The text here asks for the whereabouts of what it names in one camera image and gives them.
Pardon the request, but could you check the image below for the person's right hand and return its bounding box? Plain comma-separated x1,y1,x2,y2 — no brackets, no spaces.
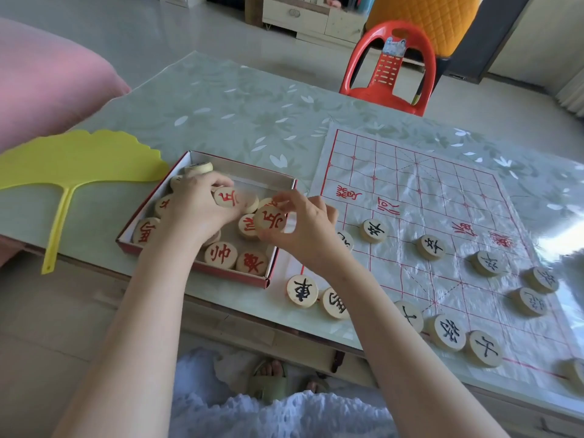
262,189,355,275

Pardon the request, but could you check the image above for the person's left hand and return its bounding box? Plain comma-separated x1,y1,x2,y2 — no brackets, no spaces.
161,171,242,245

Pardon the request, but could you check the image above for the red-marked wooden chess piece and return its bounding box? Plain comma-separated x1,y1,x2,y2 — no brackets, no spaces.
253,206,287,234
213,186,245,209

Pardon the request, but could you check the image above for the person's left forearm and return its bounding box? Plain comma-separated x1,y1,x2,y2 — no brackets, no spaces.
54,232,206,438

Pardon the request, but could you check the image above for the person's right forearm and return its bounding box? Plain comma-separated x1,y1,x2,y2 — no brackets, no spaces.
315,257,508,438

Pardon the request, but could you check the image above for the red cardboard box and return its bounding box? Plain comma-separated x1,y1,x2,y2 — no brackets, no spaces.
115,150,298,289

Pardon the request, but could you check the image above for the green floral table cover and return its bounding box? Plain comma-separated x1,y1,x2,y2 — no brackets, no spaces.
0,50,584,406

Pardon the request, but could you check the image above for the pile of red-marked chess pieces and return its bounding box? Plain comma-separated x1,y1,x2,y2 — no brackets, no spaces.
132,162,288,276

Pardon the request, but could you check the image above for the white plastic chessboard sheet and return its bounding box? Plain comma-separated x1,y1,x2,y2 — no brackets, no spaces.
308,120,584,394

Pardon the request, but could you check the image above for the yellow leaf-shaped plastic fan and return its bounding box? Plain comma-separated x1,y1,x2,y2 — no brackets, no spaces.
0,129,170,275

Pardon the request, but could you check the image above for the red plastic chair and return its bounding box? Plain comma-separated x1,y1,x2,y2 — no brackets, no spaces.
339,20,437,117

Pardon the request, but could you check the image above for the green slipper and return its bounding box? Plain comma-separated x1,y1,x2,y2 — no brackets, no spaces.
246,358,289,405
303,376,332,395

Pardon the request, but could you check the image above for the white wooden cabinet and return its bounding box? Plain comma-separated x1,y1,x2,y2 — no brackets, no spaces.
262,0,368,44

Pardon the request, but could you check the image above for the set of black-marked chess pieces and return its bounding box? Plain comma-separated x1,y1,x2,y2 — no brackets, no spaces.
287,218,584,384

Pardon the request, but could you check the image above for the pink sofa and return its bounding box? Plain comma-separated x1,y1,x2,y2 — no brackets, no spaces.
0,16,133,266

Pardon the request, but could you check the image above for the white lace dress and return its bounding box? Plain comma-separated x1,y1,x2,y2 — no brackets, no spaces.
169,349,398,438

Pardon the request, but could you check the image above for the blue white chair sticker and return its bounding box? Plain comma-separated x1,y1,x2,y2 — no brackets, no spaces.
381,37,408,57

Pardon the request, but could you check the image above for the yellow quilted seat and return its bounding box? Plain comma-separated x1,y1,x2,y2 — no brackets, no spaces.
365,0,482,58

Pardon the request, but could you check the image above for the black door frame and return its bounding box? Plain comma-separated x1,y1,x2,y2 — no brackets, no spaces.
437,0,535,85

